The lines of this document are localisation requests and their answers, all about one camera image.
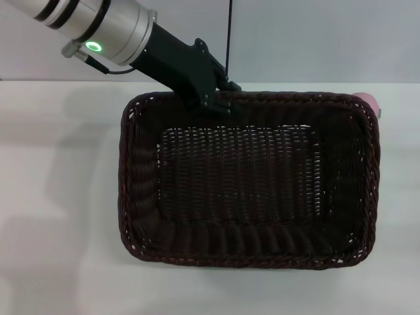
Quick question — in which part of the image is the dark brown wicker basket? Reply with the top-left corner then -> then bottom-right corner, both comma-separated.
116,91 -> 381,270

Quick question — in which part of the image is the pink soft object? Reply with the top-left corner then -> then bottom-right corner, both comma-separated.
352,92 -> 382,115

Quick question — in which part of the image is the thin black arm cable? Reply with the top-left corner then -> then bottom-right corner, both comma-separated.
85,55 -> 136,74

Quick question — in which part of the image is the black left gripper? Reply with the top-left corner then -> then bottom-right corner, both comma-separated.
130,22 -> 243,121

